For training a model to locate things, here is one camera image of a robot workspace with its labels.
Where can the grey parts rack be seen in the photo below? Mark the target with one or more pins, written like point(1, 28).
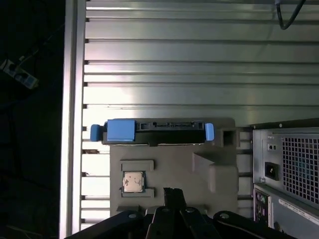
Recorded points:
point(174, 159)

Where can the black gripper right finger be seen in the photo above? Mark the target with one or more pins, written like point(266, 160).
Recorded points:
point(224, 224)

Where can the grey power supply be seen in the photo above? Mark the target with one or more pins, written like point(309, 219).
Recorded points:
point(299, 164)

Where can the white power strip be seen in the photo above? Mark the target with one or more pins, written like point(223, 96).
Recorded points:
point(23, 77)

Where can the black PC case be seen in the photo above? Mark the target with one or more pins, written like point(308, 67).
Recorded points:
point(276, 214)

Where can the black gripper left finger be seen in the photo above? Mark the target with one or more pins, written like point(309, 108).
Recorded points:
point(139, 224)

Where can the hard disk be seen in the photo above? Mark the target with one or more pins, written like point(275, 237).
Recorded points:
point(169, 133)

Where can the silver CPU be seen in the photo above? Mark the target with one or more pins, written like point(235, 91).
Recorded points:
point(134, 181)

